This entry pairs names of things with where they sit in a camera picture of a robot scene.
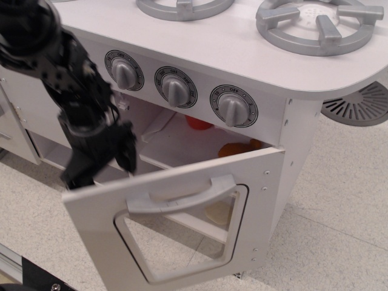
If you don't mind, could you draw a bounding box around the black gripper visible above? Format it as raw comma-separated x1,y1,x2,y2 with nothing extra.
58,104,137,190

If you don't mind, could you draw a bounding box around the grey oven door handle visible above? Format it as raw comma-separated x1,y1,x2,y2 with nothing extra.
126,175,237,215

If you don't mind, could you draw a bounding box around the white oven door with window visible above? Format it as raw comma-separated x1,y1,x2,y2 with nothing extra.
62,147,285,290

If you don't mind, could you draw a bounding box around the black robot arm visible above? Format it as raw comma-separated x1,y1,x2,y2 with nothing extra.
1,1,136,189

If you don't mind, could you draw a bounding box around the white cabinet door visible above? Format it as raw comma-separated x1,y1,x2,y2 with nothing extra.
0,79,41,164

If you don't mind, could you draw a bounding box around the left grey control knob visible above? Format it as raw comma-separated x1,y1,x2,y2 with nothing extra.
105,50,144,91

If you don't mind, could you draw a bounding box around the grey control knob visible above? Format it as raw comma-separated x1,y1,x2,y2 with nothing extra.
210,85,258,128
105,50,144,91
155,66,198,109

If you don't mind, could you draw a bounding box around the red toy cup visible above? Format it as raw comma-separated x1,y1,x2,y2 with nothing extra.
185,115,213,130

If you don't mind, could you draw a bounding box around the middle grey control knob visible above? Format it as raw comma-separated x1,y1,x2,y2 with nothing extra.
155,66,198,109

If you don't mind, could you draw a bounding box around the orange toy food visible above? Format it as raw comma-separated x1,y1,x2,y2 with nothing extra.
218,139,263,158

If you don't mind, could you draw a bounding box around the white toy kitchen stove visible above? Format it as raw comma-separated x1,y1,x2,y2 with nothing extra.
0,0,388,273

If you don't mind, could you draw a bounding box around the right grey control knob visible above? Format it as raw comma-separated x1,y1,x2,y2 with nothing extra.
210,85,258,128

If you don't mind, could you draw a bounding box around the middle grey burner grate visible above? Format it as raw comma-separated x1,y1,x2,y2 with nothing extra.
136,1,234,22

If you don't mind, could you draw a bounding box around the grey burner grate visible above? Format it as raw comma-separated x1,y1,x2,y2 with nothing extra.
136,1,234,22
256,1,384,56

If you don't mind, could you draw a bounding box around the right grey burner grate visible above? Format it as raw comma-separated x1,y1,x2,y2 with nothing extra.
256,1,384,56

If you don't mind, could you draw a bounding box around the grey slotted round disc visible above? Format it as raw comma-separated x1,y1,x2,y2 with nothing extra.
321,81,387,127

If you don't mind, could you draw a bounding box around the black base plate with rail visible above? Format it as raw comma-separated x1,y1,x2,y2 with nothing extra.
1,244,75,290

